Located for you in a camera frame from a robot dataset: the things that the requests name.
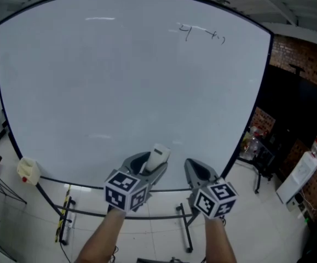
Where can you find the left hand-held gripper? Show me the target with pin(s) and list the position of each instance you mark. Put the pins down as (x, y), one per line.
(125, 190)

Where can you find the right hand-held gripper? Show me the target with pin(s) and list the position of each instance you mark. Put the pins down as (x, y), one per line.
(215, 199)

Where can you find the large white whiteboard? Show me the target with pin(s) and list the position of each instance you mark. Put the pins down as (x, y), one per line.
(106, 86)

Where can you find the large black screen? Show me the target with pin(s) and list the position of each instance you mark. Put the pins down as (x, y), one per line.
(292, 111)

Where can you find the black whiteboard stand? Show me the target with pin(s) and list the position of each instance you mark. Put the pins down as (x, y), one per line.
(185, 223)

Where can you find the person's right forearm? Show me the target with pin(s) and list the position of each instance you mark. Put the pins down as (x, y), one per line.
(218, 240)

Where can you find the person's left forearm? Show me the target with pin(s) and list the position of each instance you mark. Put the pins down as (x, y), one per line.
(103, 237)

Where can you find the clutter of plastic bottles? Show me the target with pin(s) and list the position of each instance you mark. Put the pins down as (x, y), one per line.
(252, 142)

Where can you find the yellow black striped pole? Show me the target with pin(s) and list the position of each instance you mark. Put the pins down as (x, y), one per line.
(62, 212)

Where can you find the white water dispenser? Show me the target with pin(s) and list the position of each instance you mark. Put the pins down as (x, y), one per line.
(298, 179)

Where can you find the black metal rack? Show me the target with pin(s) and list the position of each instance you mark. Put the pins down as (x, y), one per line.
(262, 171)

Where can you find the beige marker holder box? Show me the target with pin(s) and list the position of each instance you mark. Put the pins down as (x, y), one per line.
(28, 171)

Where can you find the white whiteboard eraser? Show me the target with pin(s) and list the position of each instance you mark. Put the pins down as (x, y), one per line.
(158, 157)

